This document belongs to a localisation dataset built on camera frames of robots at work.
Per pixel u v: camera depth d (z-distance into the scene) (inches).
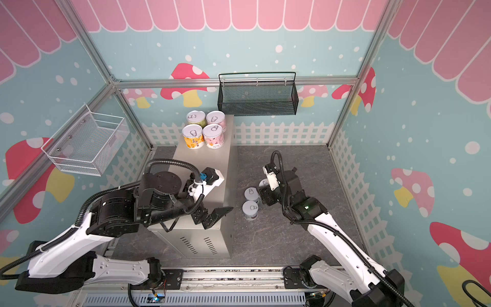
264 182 29.2
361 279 15.6
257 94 39.0
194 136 26.9
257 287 29.2
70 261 15.7
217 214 17.7
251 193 36.5
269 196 25.9
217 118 29.2
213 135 27.0
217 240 23.7
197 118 29.3
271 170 24.9
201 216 17.8
